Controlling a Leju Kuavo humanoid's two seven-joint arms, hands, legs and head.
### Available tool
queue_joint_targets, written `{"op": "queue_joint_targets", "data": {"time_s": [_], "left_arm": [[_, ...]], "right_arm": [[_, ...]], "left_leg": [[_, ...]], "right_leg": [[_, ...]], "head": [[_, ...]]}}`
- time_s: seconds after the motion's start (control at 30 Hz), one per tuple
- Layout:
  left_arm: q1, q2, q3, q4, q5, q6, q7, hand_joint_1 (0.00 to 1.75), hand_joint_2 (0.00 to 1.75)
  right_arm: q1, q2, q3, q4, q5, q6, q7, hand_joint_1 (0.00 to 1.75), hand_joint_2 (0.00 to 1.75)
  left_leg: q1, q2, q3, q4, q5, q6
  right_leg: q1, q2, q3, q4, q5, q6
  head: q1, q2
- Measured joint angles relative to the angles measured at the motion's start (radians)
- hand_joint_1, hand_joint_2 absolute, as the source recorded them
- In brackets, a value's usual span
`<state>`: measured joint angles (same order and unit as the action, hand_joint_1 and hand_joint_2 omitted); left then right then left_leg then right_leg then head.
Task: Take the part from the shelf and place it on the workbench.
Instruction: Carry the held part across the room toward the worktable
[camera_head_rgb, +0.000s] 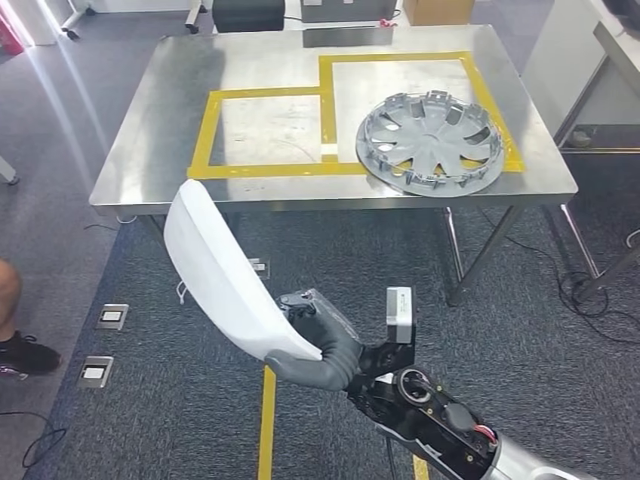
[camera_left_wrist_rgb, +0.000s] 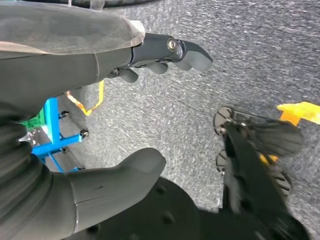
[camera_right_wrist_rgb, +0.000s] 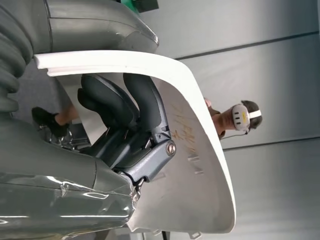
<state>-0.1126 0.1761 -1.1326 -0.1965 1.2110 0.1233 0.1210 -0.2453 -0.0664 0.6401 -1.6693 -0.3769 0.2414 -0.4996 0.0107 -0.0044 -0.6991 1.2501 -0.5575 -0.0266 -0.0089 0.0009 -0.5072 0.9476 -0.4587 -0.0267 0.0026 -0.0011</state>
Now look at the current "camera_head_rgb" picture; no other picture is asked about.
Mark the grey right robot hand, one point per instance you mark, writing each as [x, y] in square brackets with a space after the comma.
[340, 358]

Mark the white curved plastic part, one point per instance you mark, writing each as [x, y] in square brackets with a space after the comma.
[215, 265]

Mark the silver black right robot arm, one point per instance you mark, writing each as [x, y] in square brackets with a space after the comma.
[450, 430]

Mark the steel workbench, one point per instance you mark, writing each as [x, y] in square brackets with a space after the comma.
[164, 119]

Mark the floor socket with plug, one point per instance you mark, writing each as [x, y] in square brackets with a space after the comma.
[260, 268]

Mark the silver wheel hubcap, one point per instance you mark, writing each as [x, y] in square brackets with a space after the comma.
[430, 142]

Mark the metal floor socket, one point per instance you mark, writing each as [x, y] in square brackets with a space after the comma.
[112, 316]
[95, 371]

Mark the small red clip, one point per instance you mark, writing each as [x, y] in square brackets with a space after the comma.
[387, 23]

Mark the grey laptop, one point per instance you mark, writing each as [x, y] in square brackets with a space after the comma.
[345, 10]

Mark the black zip case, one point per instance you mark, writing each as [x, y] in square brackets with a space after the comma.
[248, 14]

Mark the brown cardboard box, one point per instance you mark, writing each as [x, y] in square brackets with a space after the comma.
[438, 10]

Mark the grey round floor object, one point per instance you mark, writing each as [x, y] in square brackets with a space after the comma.
[580, 138]

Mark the white stand foot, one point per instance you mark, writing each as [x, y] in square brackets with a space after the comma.
[194, 20]
[75, 20]

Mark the steel table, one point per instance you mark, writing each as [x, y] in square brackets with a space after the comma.
[564, 66]

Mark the person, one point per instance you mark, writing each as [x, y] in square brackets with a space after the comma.
[20, 354]

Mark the white table leg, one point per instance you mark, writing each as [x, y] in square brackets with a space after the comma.
[7, 172]

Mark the red plastic object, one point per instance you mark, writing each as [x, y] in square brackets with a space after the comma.
[9, 36]

